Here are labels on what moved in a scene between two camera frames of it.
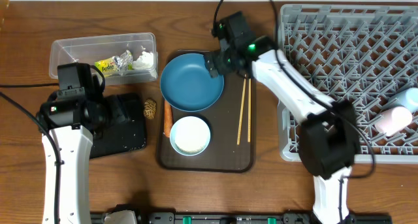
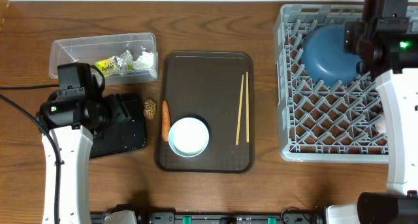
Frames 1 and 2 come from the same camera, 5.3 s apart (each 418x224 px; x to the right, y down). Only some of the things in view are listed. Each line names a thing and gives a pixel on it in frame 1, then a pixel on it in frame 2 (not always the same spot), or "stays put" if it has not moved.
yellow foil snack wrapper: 117,64 stays put
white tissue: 144,61 stays put
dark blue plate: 187,85 -> 324,57
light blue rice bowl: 190,136 stays put
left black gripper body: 116,110 stays put
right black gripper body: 225,61 -> 352,36
